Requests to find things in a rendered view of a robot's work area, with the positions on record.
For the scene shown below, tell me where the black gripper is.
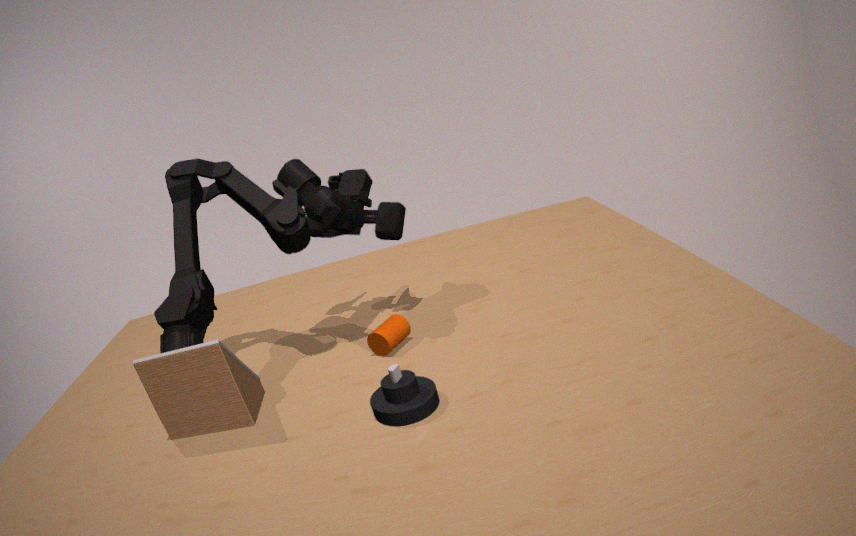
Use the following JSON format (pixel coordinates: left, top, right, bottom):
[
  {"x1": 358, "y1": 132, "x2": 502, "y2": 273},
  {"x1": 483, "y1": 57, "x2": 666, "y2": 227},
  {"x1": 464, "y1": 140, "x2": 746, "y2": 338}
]
[{"x1": 306, "y1": 195, "x2": 406, "y2": 240}]

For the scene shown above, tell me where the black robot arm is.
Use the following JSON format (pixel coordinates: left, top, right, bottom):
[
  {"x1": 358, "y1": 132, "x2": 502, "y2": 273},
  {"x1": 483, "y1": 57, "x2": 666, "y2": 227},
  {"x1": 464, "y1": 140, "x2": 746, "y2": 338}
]
[{"x1": 154, "y1": 158, "x2": 372, "y2": 353}]

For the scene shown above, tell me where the black round pedestal with silver shaft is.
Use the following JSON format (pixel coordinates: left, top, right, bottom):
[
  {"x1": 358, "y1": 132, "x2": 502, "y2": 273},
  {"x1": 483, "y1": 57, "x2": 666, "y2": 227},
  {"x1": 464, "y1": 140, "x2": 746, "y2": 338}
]
[{"x1": 370, "y1": 364, "x2": 440, "y2": 427}]

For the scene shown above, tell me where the orange knob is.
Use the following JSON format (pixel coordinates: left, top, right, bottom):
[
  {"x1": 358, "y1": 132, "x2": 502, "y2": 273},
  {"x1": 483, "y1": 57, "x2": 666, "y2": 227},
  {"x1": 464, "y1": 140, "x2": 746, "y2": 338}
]
[{"x1": 367, "y1": 315, "x2": 411, "y2": 356}]

